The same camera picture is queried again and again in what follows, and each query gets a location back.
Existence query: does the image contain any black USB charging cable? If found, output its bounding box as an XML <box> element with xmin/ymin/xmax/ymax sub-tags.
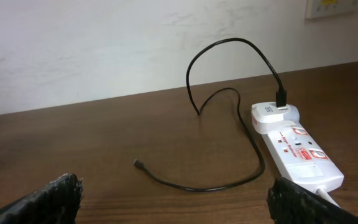
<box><xmin>133</xmin><ymin>37</ymin><xmax>288</xmax><ymax>193</ymax></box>

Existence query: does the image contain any white power strip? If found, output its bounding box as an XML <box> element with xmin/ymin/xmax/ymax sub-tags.
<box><xmin>261</xmin><ymin>122</ymin><xmax>344</xmax><ymax>193</ymax></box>

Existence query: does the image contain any white wall socket plate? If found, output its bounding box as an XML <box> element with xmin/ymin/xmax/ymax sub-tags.
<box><xmin>305</xmin><ymin>0</ymin><xmax>358</xmax><ymax>19</ymax></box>

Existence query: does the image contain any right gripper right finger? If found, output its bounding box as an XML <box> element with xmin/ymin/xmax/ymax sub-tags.
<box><xmin>267</xmin><ymin>177</ymin><xmax>358</xmax><ymax>224</ymax></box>

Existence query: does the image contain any white USB charger adapter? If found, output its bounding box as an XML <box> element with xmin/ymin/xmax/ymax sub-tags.
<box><xmin>251</xmin><ymin>102</ymin><xmax>300</xmax><ymax>134</ymax></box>

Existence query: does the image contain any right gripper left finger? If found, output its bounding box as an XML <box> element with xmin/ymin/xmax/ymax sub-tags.
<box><xmin>0</xmin><ymin>174</ymin><xmax>83</xmax><ymax>224</ymax></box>

